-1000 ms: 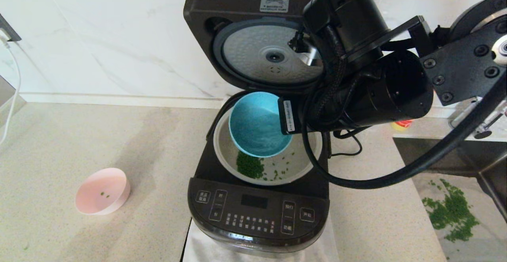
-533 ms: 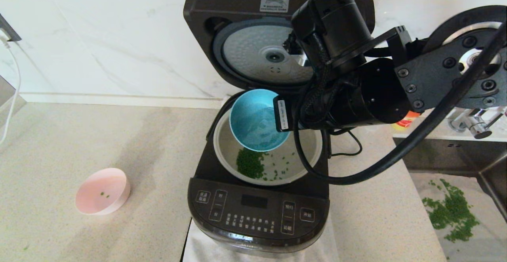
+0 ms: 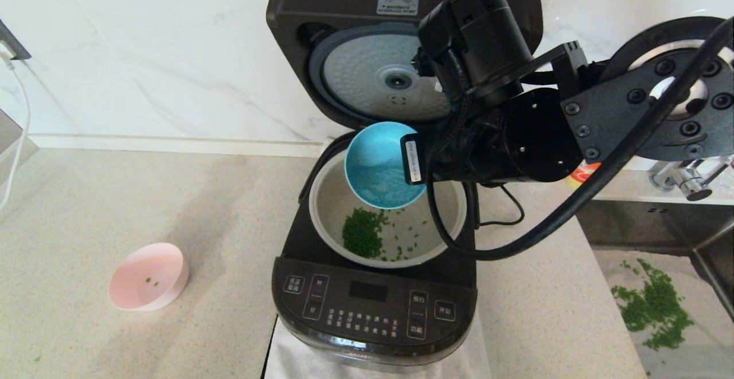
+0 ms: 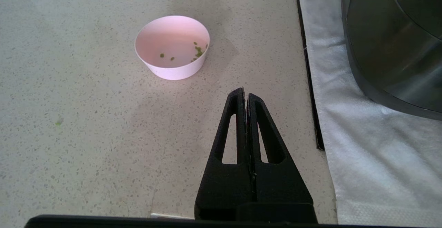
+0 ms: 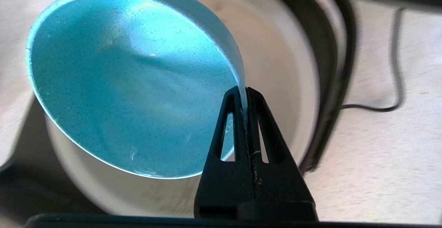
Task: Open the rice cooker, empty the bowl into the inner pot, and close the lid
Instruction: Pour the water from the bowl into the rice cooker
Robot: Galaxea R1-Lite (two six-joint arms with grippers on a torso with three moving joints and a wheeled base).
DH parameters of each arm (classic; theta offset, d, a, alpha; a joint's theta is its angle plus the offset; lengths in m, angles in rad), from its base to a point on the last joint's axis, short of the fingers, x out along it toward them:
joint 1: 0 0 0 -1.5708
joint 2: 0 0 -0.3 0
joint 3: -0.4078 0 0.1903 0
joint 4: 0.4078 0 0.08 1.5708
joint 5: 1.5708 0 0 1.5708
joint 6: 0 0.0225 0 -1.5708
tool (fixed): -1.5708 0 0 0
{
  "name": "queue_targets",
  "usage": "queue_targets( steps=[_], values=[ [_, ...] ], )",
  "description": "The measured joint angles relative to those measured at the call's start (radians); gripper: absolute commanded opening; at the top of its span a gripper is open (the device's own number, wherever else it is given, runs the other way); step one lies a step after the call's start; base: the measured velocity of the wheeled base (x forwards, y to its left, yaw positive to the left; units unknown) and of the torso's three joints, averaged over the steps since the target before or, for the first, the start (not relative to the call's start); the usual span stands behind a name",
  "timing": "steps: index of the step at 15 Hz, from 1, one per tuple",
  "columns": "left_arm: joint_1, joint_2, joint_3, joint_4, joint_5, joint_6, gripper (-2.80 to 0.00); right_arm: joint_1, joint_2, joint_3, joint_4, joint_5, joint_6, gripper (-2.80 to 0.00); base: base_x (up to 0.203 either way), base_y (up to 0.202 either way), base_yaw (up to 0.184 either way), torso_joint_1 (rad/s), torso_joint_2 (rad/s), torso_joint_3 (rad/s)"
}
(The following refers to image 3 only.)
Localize chrome faucet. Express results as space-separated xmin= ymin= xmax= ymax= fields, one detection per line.
xmin=651 ymin=158 xmax=734 ymax=202

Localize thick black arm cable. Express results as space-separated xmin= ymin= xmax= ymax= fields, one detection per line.
xmin=425 ymin=17 xmax=734 ymax=262

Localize white power cable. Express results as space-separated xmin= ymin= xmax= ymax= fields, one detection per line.
xmin=0 ymin=58 xmax=30 ymax=210

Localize pink bowl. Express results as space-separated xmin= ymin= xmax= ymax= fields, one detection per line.
xmin=108 ymin=243 xmax=190 ymax=312

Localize stainless steel sink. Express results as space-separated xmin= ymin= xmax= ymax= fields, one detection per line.
xmin=576 ymin=198 xmax=734 ymax=379

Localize blue bowl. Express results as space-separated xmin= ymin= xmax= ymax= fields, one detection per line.
xmin=344 ymin=121 xmax=428 ymax=210

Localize white inner pot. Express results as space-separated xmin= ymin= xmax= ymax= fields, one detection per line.
xmin=309 ymin=150 xmax=468 ymax=269

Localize yellow orange squeeze bottle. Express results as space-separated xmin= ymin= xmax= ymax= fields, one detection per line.
xmin=568 ymin=162 xmax=601 ymax=190

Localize black power cable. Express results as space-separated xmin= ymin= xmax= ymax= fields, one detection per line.
xmin=479 ymin=184 xmax=525 ymax=228

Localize white towel under cooker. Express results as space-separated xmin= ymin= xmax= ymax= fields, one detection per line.
xmin=263 ymin=310 xmax=491 ymax=379

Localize green grains on sink towel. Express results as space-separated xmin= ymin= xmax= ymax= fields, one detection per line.
xmin=611 ymin=259 xmax=694 ymax=351

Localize chopped green vegetables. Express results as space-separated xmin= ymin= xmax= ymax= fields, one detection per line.
xmin=143 ymin=207 xmax=439 ymax=286

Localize grey metal panel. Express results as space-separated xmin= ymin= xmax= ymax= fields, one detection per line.
xmin=0 ymin=110 xmax=38 ymax=185

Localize black rice cooker base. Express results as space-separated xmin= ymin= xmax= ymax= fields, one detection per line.
xmin=271 ymin=132 xmax=478 ymax=368

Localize grey wall socket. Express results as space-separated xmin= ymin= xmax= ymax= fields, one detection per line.
xmin=0 ymin=21 xmax=30 ymax=61

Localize white towel in sink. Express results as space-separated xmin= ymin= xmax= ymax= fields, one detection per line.
xmin=591 ymin=247 xmax=734 ymax=379

